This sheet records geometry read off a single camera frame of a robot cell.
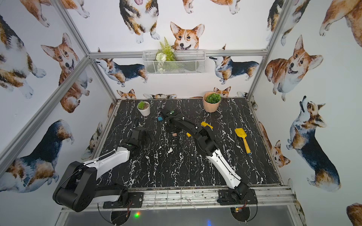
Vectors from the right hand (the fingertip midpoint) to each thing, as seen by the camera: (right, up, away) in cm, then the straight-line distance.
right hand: (170, 131), depth 99 cm
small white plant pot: (-21, +17, +7) cm, 28 cm away
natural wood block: (+3, -2, -1) cm, 4 cm away
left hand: (-13, +1, -7) cm, 15 cm away
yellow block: (+13, -3, -1) cm, 13 cm away
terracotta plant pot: (+30, +22, +7) cm, 38 cm away
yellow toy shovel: (+49, -1, -1) cm, 49 cm away
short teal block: (-10, +8, +10) cm, 16 cm away
